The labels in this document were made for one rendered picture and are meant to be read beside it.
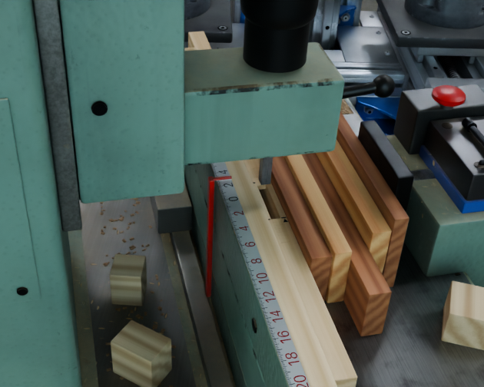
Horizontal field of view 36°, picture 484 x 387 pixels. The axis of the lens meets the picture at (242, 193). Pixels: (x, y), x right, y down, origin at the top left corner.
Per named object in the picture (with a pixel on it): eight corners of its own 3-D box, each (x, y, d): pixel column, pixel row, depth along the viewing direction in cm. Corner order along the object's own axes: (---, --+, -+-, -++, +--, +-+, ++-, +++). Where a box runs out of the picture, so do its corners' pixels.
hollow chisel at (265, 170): (270, 184, 68) (274, 137, 65) (260, 185, 68) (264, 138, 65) (267, 178, 69) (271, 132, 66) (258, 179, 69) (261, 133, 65)
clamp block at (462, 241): (553, 284, 71) (584, 210, 65) (421, 304, 68) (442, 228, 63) (479, 190, 82) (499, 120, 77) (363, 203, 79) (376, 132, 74)
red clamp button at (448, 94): (469, 107, 68) (472, 97, 67) (439, 110, 67) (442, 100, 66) (455, 90, 70) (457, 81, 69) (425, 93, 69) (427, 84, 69)
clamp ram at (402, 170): (456, 249, 69) (480, 169, 64) (381, 259, 67) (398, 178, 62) (416, 190, 76) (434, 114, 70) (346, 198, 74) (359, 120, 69)
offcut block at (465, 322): (443, 307, 64) (451, 279, 62) (498, 319, 63) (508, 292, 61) (440, 341, 61) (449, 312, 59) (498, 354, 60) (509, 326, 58)
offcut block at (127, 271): (111, 304, 76) (109, 275, 73) (117, 282, 78) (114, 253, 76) (142, 306, 76) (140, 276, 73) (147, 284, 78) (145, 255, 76)
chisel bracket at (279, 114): (334, 167, 65) (347, 79, 59) (171, 183, 62) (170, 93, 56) (308, 121, 70) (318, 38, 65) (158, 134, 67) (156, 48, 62)
